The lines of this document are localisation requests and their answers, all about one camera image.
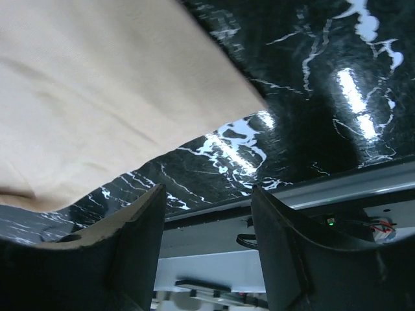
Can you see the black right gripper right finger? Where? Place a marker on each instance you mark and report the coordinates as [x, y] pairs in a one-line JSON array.
[[310, 266]]

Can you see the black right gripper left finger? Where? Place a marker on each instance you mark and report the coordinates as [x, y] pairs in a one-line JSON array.
[[110, 265]]

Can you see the beige t-shirt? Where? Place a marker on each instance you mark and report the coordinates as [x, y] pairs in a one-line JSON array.
[[91, 90]]

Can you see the aluminium frame rail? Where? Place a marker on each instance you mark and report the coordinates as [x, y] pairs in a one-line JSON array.
[[358, 183]]

